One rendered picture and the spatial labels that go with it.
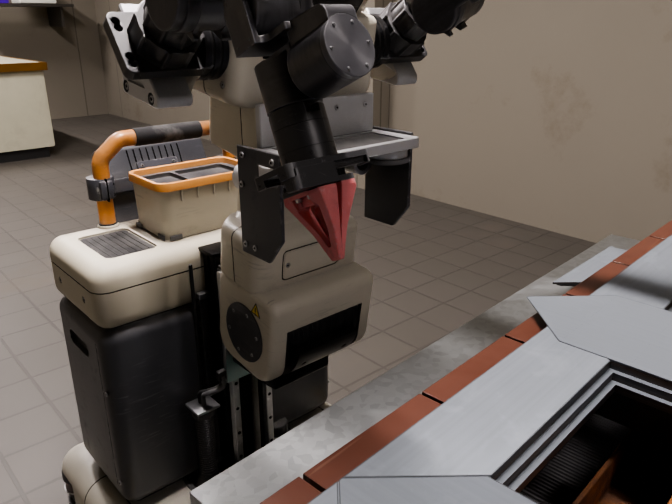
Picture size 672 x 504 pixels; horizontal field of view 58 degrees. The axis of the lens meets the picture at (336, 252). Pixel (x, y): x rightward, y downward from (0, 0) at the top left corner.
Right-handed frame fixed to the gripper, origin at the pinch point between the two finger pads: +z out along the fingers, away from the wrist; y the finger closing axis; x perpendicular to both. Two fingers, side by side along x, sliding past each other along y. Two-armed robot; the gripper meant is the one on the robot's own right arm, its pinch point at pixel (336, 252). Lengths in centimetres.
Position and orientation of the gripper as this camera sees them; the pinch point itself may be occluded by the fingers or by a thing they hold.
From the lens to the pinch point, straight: 61.0
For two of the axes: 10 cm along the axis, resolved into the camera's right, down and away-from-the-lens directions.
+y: 7.6, -2.4, 6.1
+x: -5.9, 1.3, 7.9
